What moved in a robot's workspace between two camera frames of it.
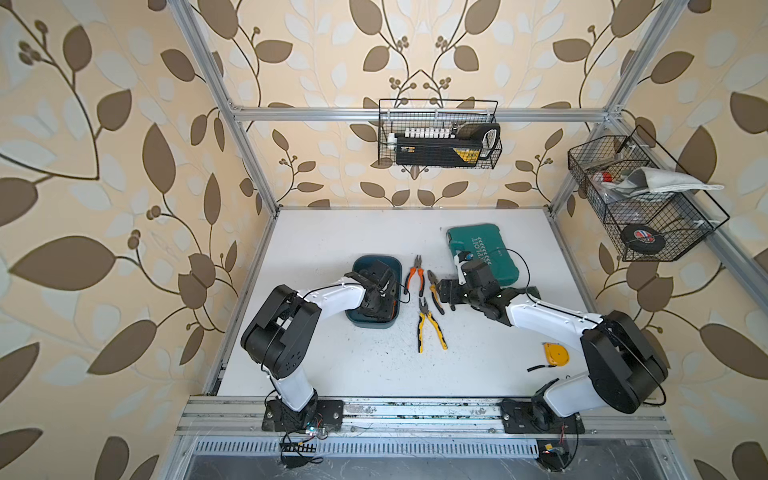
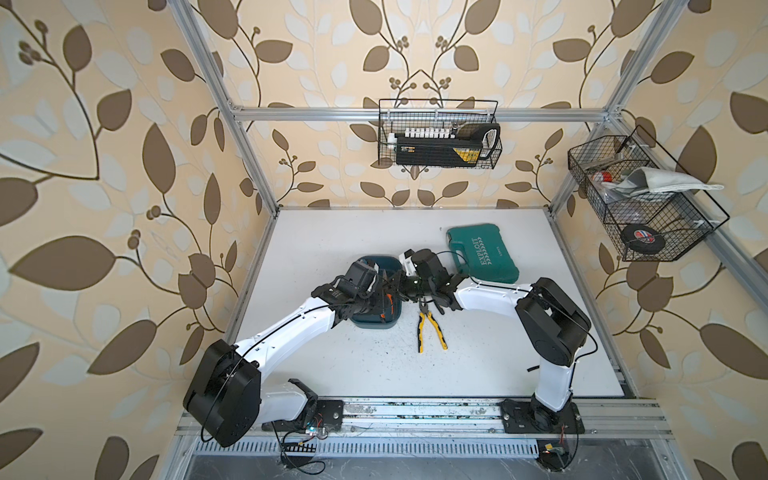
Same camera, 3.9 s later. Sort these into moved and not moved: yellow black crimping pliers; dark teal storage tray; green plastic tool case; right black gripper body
Moved: right black gripper body
Not moved: dark teal storage tray; yellow black crimping pliers; green plastic tool case
